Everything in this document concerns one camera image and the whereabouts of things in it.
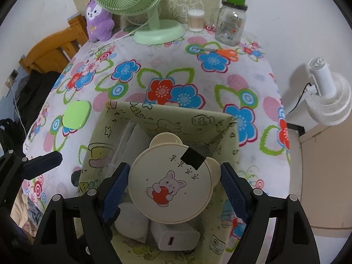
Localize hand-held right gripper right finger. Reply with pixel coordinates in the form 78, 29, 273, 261
220, 163, 322, 264

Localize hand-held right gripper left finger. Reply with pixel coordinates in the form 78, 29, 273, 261
32, 163, 131, 264

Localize white oval case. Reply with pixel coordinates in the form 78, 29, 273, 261
114, 202, 152, 242

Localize cream bear-shaped round case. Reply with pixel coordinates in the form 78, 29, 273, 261
128, 132, 221, 224

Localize white charger adapter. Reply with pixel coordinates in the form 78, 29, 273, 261
150, 220, 201, 251

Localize yellow printed fabric storage box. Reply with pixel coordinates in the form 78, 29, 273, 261
78, 100, 239, 264

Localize green rounded square case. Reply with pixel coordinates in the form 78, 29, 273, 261
62, 101, 92, 130

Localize dark cloth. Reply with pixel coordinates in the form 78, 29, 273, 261
0, 70, 59, 157

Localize beige cabinet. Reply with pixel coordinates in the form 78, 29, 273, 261
298, 103, 352, 237

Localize wooden chair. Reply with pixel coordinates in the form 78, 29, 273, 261
19, 13, 88, 75

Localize white floor fan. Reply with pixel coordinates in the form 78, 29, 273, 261
306, 57, 352, 125

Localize purple plush toy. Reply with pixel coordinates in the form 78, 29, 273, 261
86, 0, 114, 43

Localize glass jar mug green lid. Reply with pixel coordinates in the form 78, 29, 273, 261
211, 0, 248, 47

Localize green desk fan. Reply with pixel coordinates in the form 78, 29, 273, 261
88, 0, 187, 45

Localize cotton swab container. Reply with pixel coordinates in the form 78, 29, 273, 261
187, 9, 205, 32

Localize white charging cable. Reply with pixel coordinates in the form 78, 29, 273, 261
7, 78, 26, 135

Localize black power cable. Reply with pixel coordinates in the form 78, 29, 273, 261
287, 82, 312, 114

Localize orange-handled scissors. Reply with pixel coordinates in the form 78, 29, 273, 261
202, 47, 240, 61

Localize white fan cable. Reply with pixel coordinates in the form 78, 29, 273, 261
91, 23, 146, 53

